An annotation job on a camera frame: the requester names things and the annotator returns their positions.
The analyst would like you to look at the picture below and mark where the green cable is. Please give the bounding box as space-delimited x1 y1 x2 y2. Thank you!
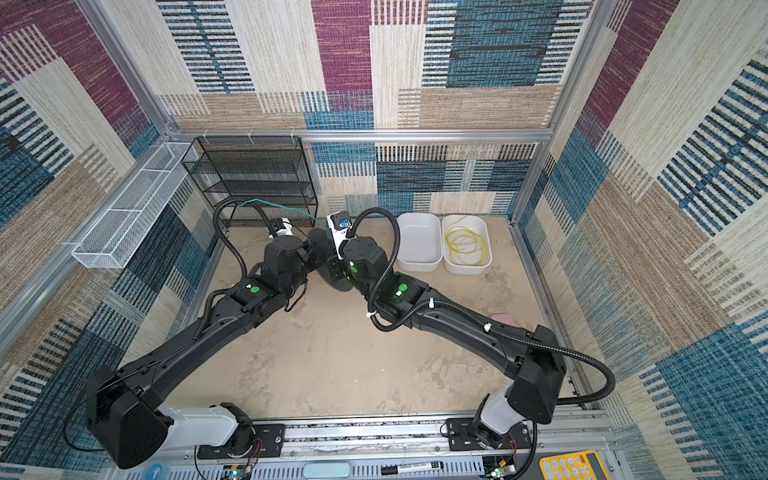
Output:
236 198 328 226

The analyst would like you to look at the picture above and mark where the black perforated cable spool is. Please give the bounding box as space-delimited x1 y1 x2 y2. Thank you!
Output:
308 228 352 292

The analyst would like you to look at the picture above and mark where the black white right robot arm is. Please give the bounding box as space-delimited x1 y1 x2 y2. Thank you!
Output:
340 237 566 447

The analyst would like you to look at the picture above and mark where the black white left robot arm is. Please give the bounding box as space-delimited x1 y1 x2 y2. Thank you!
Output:
85 229 334 469

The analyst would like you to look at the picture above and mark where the white plastic tub left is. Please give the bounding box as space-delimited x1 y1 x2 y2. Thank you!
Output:
397 213 443 272

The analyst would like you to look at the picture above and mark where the white plastic tub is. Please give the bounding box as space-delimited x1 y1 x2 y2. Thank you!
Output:
397 213 443 272
441 215 493 276

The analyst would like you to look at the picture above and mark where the white plastic tub right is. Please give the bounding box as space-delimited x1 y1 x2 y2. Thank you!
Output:
441 215 493 276

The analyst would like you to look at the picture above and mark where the light blue label plate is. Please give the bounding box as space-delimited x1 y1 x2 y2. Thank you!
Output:
302 461 352 480

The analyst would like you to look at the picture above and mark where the black marker pen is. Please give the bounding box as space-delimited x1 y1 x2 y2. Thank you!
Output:
380 461 444 476

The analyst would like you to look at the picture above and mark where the yellow keypad pendant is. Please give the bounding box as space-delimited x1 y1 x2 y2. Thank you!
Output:
538 450 610 480

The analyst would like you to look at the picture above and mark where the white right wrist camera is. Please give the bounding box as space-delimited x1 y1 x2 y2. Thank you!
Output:
327 210 352 260

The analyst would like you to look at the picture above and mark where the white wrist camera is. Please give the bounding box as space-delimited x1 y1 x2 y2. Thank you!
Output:
327 210 352 260
274 218 294 237

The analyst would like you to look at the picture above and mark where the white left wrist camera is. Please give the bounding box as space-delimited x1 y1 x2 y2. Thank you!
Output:
274 218 294 237

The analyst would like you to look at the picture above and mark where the black wire mesh shelf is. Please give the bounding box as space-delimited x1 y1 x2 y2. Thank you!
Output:
182 136 319 227

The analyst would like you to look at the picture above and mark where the yellow cable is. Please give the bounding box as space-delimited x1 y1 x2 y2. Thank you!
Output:
445 217 486 266

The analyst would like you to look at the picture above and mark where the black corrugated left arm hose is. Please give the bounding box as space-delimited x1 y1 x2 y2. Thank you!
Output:
191 197 283 343

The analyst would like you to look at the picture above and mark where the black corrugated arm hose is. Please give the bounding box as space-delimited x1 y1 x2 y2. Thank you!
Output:
347 206 617 480
191 197 283 343

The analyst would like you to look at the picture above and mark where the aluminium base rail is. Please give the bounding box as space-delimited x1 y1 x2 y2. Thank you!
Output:
161 407 633 479

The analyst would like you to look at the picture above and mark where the white wire mesh basket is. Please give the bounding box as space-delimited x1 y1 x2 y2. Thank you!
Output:
72 142 189 269

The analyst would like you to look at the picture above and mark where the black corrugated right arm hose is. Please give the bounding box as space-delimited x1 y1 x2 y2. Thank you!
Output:
347 206 617 480

